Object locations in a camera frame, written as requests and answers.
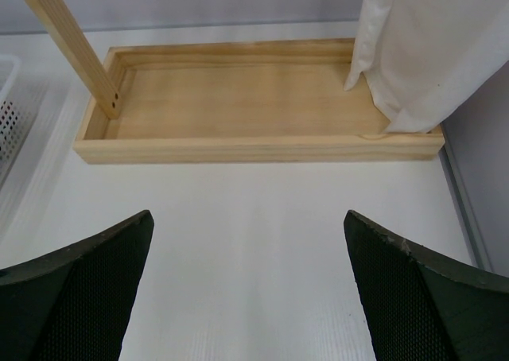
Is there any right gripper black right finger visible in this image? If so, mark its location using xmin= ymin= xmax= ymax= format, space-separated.
xmin=344 ymin=210 xmax=508 ymax=360

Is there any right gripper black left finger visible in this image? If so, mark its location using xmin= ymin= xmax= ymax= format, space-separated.
xmin=1 ymin=210 xmax=154 ymax=360

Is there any clear plastic bin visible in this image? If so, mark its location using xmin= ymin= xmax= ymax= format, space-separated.
xmin=1 ymin=54 xmax=37 ymax=184

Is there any wooden clothes rack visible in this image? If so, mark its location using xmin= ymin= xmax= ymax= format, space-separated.
xmin=24 ymin=0 xmax=445 ymax=164

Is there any white tank top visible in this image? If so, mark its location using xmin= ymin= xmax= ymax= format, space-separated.
xmin=344 ymin=0 xmax=508 ymax=133

